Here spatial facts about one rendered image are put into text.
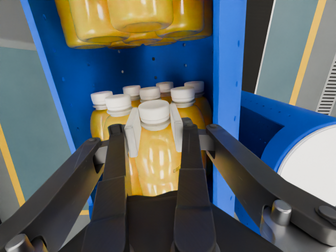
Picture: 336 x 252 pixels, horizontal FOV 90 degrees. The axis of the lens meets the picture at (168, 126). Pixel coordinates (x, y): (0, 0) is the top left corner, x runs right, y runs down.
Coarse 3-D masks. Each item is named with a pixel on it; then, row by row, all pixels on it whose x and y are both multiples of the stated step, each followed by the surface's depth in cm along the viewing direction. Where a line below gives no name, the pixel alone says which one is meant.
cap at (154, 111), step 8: (144, 104) 21; (152, 104) 21; (160, 104) 21; (168, 104) 21; (144, 112) 20; (152, 112) 19; (160, 112) 19; (168, 112) 21; (144, 120) 20; (152, 120) 20; (160, 120) 20
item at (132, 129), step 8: (136, 112) 19; (128, 120) 16; (136, 120) 18; (128, 128) 14; (136, 128) 17; (128, 136) 15; (136, 136) 16; (128, 144) 15; (136, 144) 16; (128, 152) 15; (136, 152) 15
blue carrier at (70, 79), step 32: (32, 0) 21; (224, 0) 15; (32, 32) 21; (224, 32) 16; (64, 64) 28; (96, 64) 34; (128, 64) 39; (160, 64) 40; (192, 64) 37; (224, 64) 17; (64, 96) 26; (224, 96) 18; (64, 128) 26; (224, 128) 19; (224, 192) 23
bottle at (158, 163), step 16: (144, 128) 21; (160, 128) 21; (144, 144) 21; (160, 144) 20; (144, 160) 21; (160, 160) 21; (176, 160) 21; (144, 176) 22; (160, 176) 21; (176, 176) 23; (144, 192) 24; (160, 192) 23
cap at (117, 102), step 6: (108, 96) 26; (114, 96) 26; (120, 96) 26; (126, 96) 25; (108, 102) 25; (114, 102) 25; (120, 102) 25; (126, 102) 25; (108, 108) 26; (114, 108) 25; (120, 108) 25
